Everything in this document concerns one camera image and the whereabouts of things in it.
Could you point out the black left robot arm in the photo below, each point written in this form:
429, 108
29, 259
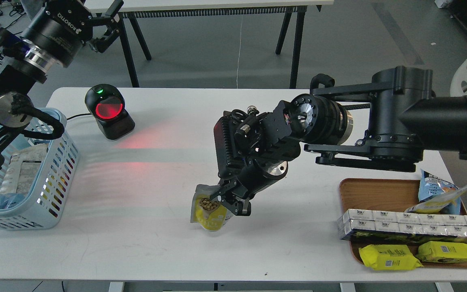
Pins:
27, 64

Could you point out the background white table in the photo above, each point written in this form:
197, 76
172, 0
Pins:
136, 9

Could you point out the silver multipack snack box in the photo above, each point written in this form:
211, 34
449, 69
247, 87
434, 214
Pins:
373, 226

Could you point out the blue snack bag in basket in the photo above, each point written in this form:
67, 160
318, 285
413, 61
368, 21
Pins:
10, 200

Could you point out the yellow clear snack pouch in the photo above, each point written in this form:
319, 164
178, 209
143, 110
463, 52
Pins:
436, 204

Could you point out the brown wooden tray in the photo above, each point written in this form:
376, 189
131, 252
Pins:
382, 194

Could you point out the yellow nut snack pouch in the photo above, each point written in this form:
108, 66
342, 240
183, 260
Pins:
209, 213

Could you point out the yellow snack pack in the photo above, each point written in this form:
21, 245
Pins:
442, 252
389, 258

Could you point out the black barcode scanner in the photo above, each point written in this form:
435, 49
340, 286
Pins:
106, 104

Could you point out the light blue plastic basket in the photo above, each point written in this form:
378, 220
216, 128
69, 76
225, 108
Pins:
42, 207

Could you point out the left yellow snack pack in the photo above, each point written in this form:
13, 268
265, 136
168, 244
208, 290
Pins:
389, 258

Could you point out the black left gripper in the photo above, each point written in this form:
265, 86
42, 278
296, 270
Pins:
60, 28

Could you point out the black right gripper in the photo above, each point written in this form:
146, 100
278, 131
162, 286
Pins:
252, 151

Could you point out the right yellow snack pack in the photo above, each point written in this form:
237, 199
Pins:
442, 252

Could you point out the white snack bag in basket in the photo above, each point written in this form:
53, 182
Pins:
23, 169

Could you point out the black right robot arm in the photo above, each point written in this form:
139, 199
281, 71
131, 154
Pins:
382, 125

